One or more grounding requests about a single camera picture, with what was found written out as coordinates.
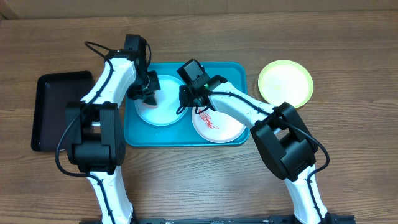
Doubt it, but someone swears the pink green scrub sponge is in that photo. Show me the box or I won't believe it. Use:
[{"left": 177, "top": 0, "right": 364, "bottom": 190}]
[{"left": 142, "top": 95, "right": 158, "bottom": 108}]

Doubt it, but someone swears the light blue plate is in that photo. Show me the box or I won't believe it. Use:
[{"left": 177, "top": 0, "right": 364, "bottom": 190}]
[{"left": 134, "top": 75, "right": 185, "bottom": 126}]

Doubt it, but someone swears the yellow plate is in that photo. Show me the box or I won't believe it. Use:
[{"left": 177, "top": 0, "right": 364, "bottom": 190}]
[{"left": 257, "top": 60, "right": 314, "bottom": 108}]

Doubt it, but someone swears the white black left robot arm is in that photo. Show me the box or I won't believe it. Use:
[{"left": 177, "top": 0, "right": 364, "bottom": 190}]
[{"left": 59, "top": 34, "right": 160, "bottom": 223}]

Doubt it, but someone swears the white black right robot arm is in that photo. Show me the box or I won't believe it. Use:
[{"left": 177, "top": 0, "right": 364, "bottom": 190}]
[{"left": 180, "top": 73, "right": 330, "bottom": 223}]

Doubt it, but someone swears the teal plastic serving tray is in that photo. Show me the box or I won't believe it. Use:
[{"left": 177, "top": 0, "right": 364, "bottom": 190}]
[{"left": 124, "top": 62, "right": 248, "bottom": 147}]

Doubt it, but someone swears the black rectangular water tray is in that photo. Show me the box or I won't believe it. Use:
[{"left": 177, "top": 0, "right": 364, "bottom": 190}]
[{"left": 31, "top": 71, "right": 94, "bottom": 152}]

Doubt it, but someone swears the white plate with red stain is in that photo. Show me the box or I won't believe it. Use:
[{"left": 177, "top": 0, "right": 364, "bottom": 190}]
[{"left": 192, "top": 107, "right": 246, "bottom": 144}]

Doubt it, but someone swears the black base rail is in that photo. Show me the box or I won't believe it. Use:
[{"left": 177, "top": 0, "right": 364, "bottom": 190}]
[{"left": 79, "top": 214, "right": 356, "bottom": 224}]

